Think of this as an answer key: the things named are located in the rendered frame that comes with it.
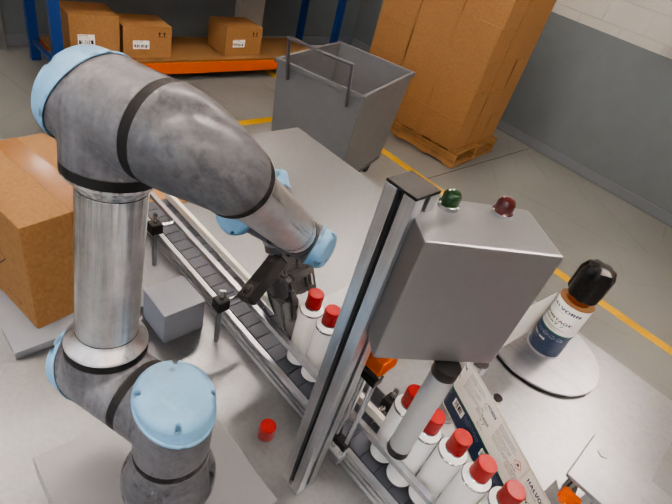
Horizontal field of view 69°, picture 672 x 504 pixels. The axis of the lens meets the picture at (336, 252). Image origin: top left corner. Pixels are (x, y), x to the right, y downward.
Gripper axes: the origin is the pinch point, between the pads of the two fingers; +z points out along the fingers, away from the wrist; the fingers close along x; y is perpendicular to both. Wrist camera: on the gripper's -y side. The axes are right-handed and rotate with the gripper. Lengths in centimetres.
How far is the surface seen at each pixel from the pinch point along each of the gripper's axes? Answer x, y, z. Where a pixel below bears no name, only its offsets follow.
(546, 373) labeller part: -35, 52, 25
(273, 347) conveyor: 3.9, -1.8, 4.1
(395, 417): -31.2, -1.7, 7.7
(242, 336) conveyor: 11.5, -4.7, 2.1
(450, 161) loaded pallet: 157, 304, 11
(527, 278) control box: -58, -6, -25
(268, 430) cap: -8.5, -14.1, 13.1
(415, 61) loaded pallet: 182, 297, -74
